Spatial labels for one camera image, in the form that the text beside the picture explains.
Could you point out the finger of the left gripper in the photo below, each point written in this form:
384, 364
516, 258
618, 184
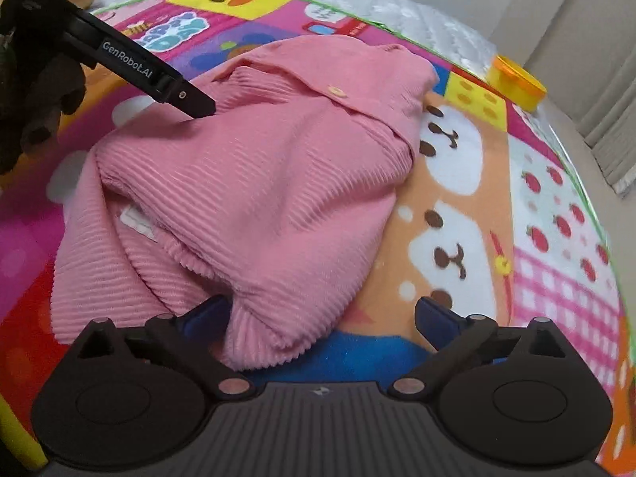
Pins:
97, 43

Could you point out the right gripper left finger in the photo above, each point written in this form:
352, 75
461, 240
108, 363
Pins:
185, 344

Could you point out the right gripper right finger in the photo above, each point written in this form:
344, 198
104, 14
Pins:
460, 343

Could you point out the pink ribbed knit sweater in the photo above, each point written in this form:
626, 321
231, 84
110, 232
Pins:
278, 200

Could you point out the dark gloved left hand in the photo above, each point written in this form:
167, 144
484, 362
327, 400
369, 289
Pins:
33, 100

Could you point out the colourful cartoon play mat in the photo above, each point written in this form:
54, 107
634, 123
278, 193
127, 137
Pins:
489, 220

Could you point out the beige window curtain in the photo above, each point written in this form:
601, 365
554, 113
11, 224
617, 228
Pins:
608, 129

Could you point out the yellow round plastic container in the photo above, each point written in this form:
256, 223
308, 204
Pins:
515, 83

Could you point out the white quilted mattress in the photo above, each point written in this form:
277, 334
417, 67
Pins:
414, 22

